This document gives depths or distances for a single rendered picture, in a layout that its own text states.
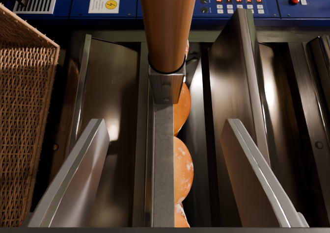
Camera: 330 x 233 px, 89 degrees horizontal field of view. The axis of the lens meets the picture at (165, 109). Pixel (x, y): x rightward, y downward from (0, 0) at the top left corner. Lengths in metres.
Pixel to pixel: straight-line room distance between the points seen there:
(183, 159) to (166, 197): 0.05
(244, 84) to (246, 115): 0.07
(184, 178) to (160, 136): 0.06
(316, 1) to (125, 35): 0.70
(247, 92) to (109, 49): 0.46
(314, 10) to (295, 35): 0.10
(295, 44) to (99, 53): 0.68
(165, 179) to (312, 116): 0.56
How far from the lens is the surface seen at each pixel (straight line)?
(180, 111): 0.25
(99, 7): 0.74
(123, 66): 0.62
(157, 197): 0.23
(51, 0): 0.83
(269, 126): 0.43
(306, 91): 0.71
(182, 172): 0.24
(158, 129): 0.22
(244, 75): 0.46
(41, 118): 0.60
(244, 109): 0.44
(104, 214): 0.56
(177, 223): 0.26
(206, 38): 0.67
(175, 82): 0.16
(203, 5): 0.72
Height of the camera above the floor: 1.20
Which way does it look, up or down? level
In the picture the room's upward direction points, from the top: 90 degrees clockwise
